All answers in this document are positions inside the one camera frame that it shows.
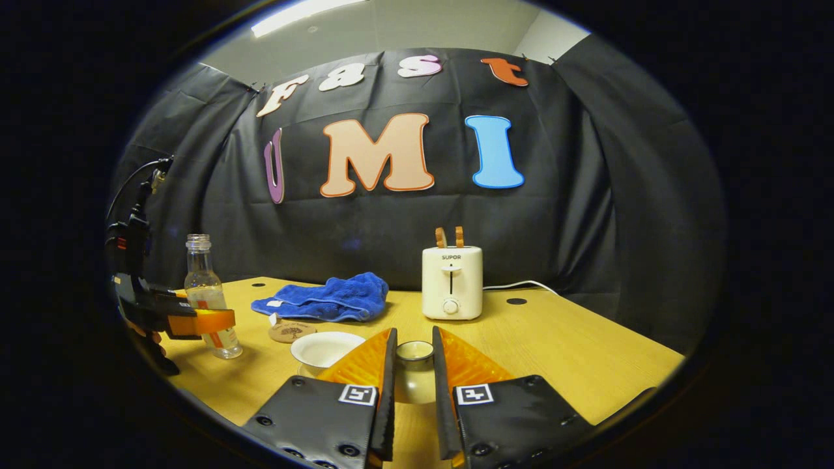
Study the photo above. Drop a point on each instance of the toast bread slice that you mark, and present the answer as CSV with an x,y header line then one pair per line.
x,y
441,238
459,236

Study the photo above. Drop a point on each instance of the blue towel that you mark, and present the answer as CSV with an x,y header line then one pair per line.
x,y
326,299

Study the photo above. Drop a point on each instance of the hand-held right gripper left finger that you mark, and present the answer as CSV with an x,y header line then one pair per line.
x,y
388,417

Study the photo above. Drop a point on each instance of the cream toaster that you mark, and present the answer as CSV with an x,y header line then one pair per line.
x,y
451,283

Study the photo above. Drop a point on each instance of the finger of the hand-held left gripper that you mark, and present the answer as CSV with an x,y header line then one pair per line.
x,y
171,294
208,322

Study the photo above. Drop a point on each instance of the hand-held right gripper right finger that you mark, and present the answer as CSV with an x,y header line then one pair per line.
x,y
446,423

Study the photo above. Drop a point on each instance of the white porcelain teacup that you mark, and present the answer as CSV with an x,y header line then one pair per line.
x,y
322,348

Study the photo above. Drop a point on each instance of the clear glass water bottle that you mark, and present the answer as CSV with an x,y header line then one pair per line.
x,y
208,293

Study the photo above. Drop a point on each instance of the round wooden coaster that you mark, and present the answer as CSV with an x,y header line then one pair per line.
x,y
293,333

